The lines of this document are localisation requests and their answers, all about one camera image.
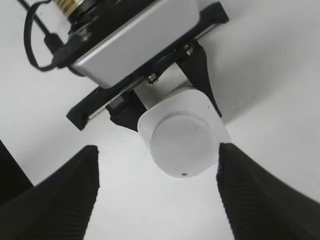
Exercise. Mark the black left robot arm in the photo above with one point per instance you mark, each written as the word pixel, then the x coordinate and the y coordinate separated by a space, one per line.
pixel 75 7

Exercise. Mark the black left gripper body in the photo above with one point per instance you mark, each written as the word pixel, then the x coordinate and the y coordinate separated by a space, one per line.
pixel 100 21

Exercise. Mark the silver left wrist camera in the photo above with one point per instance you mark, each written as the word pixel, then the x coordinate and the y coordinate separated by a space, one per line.
pixel 138 41

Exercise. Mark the white yili yogurt bottle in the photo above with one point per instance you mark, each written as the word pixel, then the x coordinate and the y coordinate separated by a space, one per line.
pixel 189 101

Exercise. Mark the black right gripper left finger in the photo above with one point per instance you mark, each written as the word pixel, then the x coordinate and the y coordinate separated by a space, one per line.
pixel 58 208

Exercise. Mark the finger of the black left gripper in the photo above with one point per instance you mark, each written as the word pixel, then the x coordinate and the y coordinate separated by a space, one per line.
pixel 194 65
pixel 126 110

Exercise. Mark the white screw cap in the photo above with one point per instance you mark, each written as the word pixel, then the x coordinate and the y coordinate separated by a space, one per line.
pixel 182 146

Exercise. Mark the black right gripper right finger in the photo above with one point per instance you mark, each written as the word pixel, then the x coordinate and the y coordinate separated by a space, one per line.
pixel 258 205

